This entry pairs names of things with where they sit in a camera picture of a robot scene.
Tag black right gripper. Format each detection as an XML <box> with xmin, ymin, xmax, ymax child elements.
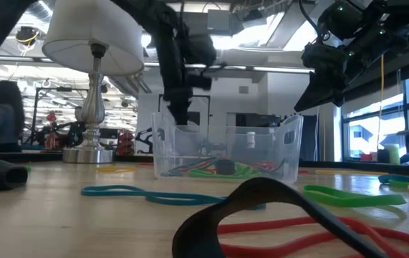
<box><xmin>294</xmin><ymin>42</ymin><xmax>352</xmax><ymax>113</ymax></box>

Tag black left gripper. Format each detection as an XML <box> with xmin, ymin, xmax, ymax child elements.
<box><xmin>160</xmin><ymin>66</ymin><xmax>193</xmax><ymax>125</ymax></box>

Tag clear plastic bin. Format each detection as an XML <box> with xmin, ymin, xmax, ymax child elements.
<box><xmin>151</xmin><ymin>111</ymin><xmax>304</xmax><ymax>183</ymax></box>

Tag red stacked equipment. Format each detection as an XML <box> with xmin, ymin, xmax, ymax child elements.
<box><xmin>117</xmin><ymin>129</ymin><xmax>136</xmax><ymax>157</ymax></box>

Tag large window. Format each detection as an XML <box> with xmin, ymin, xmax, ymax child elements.
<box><xmin>342</xmin><ymin>70</ymin><xmax>409</xmax><ymax>161</ymax></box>

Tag pale green cylinder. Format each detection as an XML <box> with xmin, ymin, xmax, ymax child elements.
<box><xmin>384</xmin><ymin>143</ymin><xmax>400</xmax><ymax>166</ymax></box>

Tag white shade table lamp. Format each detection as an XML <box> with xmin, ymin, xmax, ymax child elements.
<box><xmin>41</xmin><ymin>0</ymin><xmax>145</xmax><ymax>165</ymax></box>

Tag red and black machine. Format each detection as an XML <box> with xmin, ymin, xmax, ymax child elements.
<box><xmin>28</xmin><ymin>109</ymin><xmax>87</xmax><ymax>151</ymax></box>

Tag black metal rack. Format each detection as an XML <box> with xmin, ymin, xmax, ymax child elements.
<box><xmin>34</xmin><ymin>87</ymin><xmax>91</xmax><ymax>144</ymax></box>

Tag person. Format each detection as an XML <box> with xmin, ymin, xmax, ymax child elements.
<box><xmin>0</xmin><ymin>80</ymin><xmax>26</xmax><ymax>154</ymax></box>

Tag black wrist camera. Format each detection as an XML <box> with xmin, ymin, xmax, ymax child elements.
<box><xmin>189</xmin><ymin>72</ymin><xmax>213</xmax><ymax>91</ymax></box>

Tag yellow hanging cord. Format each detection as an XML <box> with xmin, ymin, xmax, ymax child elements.
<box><xmin>375</xmin><ymin>53</ymin><xmax>386</xmax><ymax>146</ymax></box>

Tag black yellow cable reel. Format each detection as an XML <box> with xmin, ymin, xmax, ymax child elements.
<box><xmin>15</xmin><ymin>25</ymin><xmax>41</xmax><ymax>47</ymax></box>

